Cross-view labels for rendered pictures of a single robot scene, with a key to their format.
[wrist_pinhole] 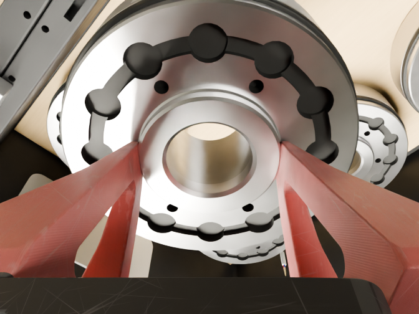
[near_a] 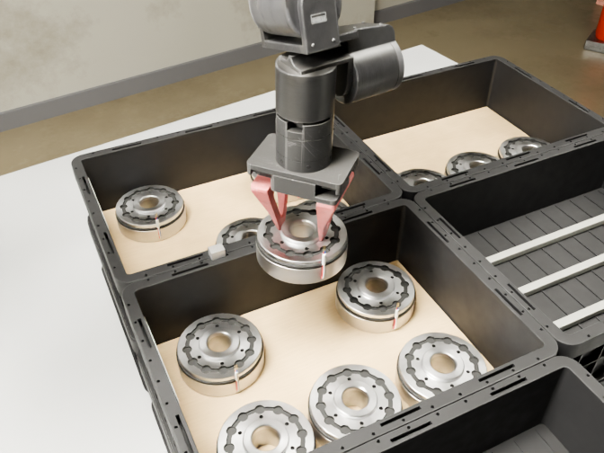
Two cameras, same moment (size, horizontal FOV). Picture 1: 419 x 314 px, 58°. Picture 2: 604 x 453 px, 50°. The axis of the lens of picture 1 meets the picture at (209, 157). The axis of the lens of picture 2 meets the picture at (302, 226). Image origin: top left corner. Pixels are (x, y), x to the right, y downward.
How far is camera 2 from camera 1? 0.72 m
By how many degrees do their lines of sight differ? 85
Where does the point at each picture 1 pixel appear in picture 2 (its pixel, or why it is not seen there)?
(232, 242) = (295, 258)
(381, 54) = (390, 373)
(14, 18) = (244, 242)
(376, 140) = (379, 393)
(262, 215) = (309, 256)
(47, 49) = (248, 251)
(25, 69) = (235, 253)
